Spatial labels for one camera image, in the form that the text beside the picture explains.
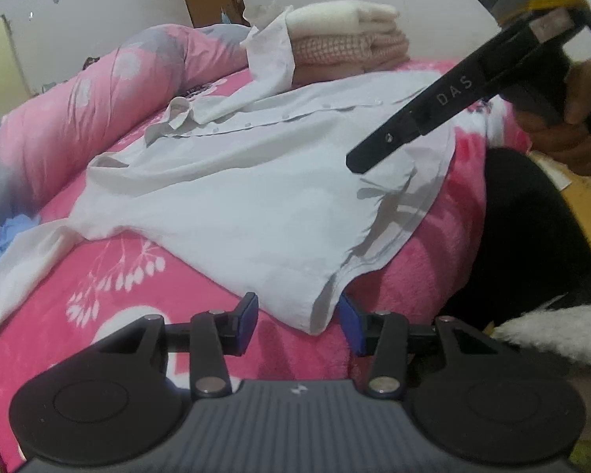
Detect person's black trousers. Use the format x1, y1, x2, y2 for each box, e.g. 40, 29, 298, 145
473, 148, 591, 336

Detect pink floral bed blanket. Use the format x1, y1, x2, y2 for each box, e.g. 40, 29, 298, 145
0, 56, 533, 473

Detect pink grey floral duvet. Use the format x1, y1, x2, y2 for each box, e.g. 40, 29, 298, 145
0, 24, 252, 250

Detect pale yellow wardrobe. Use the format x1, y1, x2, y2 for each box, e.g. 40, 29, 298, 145
0, 14, 33, 131

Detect light blue garment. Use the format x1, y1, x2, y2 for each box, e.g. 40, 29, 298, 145
0, 214, 43, 281

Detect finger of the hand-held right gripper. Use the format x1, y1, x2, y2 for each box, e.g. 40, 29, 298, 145
346, 111, 427, 175

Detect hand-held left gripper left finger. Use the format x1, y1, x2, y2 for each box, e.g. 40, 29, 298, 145
96, 292, 259, 401

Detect person's right hand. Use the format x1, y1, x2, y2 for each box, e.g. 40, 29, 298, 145
517, 58, 591, 175

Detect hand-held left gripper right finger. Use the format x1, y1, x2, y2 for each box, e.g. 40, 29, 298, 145
338, 294, 498, 400

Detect person's fleece-lined jacket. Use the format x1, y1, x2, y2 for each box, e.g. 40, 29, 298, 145
492, 300, 591, 375

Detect white button shirt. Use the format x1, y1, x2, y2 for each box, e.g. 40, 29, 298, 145
0, 5, 456, 338

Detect beige folded cloth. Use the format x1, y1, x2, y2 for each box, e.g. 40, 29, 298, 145
293, 54, 411, 84

